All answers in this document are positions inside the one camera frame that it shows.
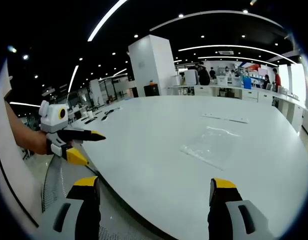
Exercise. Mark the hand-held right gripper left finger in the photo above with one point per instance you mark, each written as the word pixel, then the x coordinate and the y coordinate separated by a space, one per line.
pixel 76 215

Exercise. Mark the white appliance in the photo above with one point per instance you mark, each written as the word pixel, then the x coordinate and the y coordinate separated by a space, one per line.
pixel 191 77

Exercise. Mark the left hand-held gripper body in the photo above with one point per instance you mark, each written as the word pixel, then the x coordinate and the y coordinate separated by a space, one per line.
pixel 52 120

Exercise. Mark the dark flat tool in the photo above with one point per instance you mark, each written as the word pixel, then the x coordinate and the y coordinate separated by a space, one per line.
pixel 109 112
pixel 89 121

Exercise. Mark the blue box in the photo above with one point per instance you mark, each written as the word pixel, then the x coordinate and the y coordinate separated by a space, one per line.
pixel 247 82

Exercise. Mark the black cabinet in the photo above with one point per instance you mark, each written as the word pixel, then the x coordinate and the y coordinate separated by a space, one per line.
pixel 151 90

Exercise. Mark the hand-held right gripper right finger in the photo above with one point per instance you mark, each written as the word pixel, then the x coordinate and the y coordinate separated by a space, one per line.
pixel 226 215

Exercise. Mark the short ceiling light strip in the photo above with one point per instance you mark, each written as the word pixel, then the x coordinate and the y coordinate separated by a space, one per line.
pixel 73 78

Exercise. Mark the long ceiling light strip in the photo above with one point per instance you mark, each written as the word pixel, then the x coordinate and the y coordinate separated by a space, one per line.
pixel 106 21

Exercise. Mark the white shelving with items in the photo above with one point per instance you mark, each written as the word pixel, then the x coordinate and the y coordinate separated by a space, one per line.
pixel 251 94

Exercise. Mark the curved ceiling light strip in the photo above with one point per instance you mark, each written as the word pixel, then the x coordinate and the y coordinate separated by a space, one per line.
pixel 234 46

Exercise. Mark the person's white shirt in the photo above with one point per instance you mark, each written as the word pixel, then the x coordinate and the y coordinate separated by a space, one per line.
pixel 8 155

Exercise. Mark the white square pillar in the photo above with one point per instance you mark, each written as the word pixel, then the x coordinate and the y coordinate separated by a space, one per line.
pixel 150 65

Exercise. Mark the grey mesh chair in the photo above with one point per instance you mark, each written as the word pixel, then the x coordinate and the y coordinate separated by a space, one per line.
pixel 53 180

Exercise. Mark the clear food packaging bag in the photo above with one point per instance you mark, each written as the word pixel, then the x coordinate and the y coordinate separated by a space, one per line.
pixel 219 136
pixel 201 155

